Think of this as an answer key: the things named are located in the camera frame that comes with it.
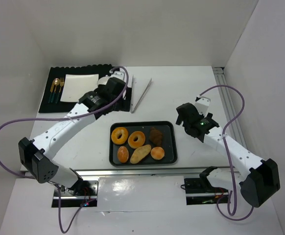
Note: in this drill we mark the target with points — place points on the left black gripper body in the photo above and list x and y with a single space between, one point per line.
118 87

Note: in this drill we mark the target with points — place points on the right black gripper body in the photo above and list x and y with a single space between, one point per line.
184 113

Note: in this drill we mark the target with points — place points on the silver metal tongs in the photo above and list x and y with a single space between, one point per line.
139 90

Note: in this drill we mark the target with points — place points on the brown chocolate croissant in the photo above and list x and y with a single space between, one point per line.
156 136

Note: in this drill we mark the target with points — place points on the long tan bread loaf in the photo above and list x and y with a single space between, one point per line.
140 153

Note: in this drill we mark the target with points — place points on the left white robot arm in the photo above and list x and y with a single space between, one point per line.
37 155

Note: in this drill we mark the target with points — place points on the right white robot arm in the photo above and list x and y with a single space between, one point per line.
257 179

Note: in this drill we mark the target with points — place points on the oval orange bread roll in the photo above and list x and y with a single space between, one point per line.
123 154

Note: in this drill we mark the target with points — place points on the white square plate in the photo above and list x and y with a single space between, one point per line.
76 86

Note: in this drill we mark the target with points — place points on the round orange bun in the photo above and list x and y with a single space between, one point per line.
157 153

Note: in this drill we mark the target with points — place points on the black cloth placemat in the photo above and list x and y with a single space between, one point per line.
58 72

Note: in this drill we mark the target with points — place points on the black rectangular tray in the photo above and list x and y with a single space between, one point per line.
168 142

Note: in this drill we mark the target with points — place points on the white handled cup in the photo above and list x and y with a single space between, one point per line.
103 81

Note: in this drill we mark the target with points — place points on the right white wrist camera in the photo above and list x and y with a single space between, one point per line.
202 104

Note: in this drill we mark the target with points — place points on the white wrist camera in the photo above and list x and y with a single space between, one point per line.
117 74
202 104

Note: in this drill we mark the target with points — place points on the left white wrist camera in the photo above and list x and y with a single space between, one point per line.
117 74

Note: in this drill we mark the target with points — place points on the glazed ring donut left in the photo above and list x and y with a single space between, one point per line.
119 135

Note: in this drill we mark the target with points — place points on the glazed ring donut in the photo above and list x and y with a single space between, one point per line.
119 135
136 139

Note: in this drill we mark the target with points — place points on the gold fork green handle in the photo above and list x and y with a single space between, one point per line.
62 82

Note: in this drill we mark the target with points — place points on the gold spoon green handle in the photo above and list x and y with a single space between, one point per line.
55 87

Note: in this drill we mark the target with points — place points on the gold knife green handle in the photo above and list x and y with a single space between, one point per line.
51 90

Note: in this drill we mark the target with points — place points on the aluminium rail front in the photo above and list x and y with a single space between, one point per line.
141 171

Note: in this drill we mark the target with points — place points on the aluminium rail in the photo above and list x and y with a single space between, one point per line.
141 171
234 128

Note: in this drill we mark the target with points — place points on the glazed ring donut right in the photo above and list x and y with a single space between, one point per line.
136 139

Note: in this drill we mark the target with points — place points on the aluminium rail right side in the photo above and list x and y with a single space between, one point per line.
234 128

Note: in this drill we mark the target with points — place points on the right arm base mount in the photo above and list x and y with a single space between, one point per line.
198 194

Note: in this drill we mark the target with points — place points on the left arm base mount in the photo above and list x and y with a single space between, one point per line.
85 196

